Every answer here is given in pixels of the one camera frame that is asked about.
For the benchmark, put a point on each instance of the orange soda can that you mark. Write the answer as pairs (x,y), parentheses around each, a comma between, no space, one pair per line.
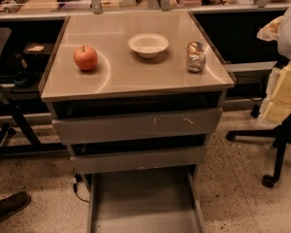
(196,57)

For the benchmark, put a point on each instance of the top grey drawer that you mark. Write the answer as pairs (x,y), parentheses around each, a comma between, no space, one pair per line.
(101,129)

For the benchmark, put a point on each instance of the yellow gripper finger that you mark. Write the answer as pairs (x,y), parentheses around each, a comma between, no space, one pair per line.
(279,107)

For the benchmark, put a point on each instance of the bottom grey open drawer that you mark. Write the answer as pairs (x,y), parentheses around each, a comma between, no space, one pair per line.
(146,201)

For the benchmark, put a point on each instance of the black office chair right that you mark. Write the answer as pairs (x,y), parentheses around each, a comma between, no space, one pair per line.
(282,136)

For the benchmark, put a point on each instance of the red apple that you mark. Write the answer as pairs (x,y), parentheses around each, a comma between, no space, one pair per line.
(86,58)

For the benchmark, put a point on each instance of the white bowl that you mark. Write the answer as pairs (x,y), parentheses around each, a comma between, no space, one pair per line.
(148,45)

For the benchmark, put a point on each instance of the middle grey drawer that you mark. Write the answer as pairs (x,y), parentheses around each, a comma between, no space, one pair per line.
(138,160)

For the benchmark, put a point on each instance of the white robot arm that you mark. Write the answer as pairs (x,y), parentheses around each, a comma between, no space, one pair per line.
(279,29)

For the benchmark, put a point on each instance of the grey drawer cabinet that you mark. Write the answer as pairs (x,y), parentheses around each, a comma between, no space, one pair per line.
(125,83)

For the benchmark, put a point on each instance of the dark shoe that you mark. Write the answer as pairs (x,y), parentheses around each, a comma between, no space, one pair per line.
(14,203)

